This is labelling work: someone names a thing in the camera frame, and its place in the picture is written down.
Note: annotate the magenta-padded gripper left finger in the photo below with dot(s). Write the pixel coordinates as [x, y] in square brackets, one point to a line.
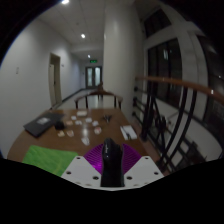
[81, 170]

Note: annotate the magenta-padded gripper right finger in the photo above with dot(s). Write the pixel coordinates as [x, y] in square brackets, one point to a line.
[143, 171]

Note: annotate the black computer mouse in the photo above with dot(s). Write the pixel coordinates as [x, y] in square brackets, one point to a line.
[112, 163]

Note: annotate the green mouse pad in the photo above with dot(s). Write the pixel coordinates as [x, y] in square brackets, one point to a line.
[50, 158]

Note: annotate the small white packet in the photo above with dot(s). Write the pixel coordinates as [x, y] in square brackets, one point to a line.
[97, 130]
[85, 141]

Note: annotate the small beige packet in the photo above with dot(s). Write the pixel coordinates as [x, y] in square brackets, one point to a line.
[61, 134]
[70, 133]

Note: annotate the small black adapter block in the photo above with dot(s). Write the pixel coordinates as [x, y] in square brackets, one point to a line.
[59, 125]

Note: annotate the small white flat box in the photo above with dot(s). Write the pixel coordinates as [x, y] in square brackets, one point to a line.
[81, 113]

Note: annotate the dark closed laptop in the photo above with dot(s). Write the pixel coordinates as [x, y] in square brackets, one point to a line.
[42, 123]

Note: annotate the wood-topped black metal railing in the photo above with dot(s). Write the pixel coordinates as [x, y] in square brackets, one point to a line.
[180, 116]

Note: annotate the wooden chair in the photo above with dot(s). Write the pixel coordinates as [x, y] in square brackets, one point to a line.
[98, 95]

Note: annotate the pale side door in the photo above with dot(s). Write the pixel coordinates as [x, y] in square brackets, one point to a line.
[55, 80]

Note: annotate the glass double door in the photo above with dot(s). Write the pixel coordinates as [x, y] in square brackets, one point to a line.
[93, 76]

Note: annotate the dark framed window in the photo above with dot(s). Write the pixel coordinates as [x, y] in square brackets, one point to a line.
[165, 71]

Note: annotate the green exit sign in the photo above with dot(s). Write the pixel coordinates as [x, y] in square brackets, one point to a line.
[93, 61]

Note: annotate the ceiling lights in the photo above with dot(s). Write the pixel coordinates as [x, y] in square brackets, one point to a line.
[83, 35]

